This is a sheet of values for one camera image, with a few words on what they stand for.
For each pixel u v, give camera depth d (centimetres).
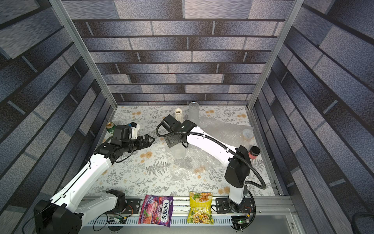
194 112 98
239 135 96
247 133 97
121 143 59
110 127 94
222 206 73
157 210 71
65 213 37
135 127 72
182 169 86
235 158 45
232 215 71
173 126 59
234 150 46
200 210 68
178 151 86
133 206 74
